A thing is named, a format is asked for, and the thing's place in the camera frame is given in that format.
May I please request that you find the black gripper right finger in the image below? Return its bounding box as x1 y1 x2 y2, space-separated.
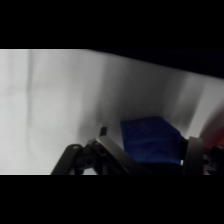
180 135 224 175

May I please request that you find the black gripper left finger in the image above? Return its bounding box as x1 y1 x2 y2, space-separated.
50 125 152 175

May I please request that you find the blue cube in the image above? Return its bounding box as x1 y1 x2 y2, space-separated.
119 115 183 167

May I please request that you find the black curtain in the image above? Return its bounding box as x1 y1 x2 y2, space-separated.
84 49 224 80

